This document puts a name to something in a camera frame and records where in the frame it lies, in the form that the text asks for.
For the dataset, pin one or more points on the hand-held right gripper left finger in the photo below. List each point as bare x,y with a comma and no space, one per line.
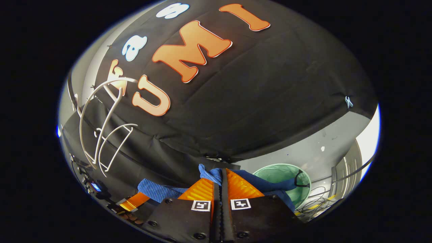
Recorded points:
182,219

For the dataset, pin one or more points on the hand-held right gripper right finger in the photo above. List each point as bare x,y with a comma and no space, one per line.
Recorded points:
256,219

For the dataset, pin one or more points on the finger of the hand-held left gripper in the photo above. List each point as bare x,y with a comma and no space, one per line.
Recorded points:
135,200

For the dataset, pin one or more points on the green laundry hamper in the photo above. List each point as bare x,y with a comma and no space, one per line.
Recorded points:
280,173

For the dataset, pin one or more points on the white plastic hanger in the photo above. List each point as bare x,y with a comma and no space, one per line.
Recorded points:
109,121
116,130

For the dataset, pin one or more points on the grey metal panel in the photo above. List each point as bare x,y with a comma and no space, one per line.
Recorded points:
347,165

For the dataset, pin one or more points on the black backdrop cloth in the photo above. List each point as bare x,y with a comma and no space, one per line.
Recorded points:
253,84

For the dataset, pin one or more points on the white backdrop clip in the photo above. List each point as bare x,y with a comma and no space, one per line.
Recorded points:
348,102

